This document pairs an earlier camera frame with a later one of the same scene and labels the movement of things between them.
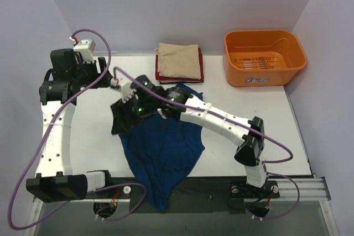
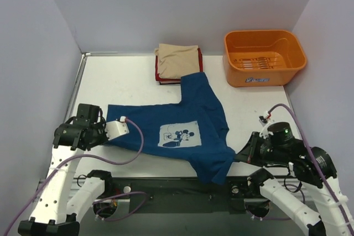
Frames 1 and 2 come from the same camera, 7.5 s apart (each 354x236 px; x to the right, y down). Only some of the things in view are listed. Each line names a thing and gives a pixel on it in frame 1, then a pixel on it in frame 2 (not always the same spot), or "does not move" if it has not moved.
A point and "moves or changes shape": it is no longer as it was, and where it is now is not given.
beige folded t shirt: (178, 61) does not move
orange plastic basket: (259, 58) does not move
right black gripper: (123, 114) -> (254, 146)
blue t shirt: (164, 151) moves or changes shape
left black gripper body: (97, 69) -> (97, 135)
